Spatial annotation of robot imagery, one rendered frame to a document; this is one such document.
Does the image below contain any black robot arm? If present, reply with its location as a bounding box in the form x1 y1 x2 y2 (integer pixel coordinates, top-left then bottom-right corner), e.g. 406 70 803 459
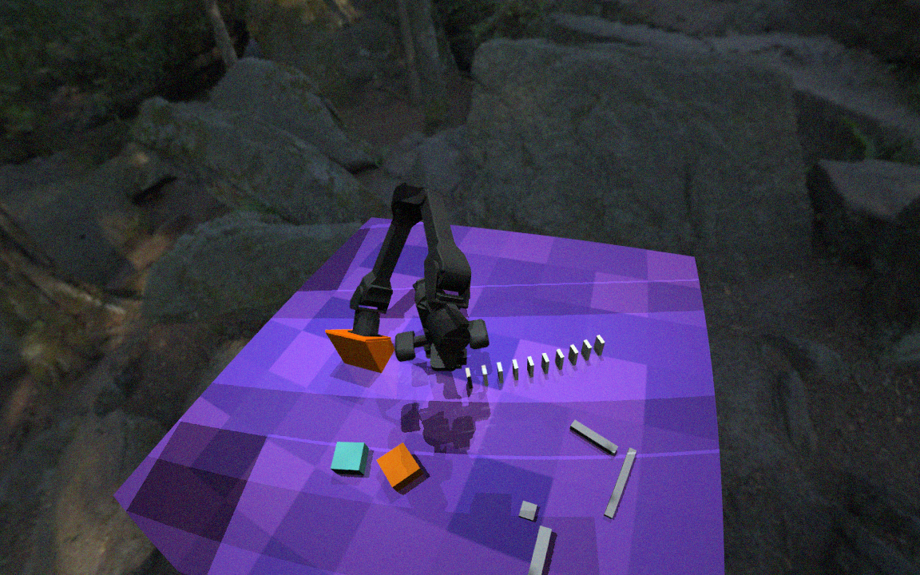
347 183 471 371

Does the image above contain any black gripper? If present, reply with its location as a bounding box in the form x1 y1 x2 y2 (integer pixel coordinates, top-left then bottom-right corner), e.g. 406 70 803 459
395 319 490 362

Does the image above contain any teal rectangular block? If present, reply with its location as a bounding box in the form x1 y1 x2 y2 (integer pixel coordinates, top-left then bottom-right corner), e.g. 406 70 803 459
331 442 369 475

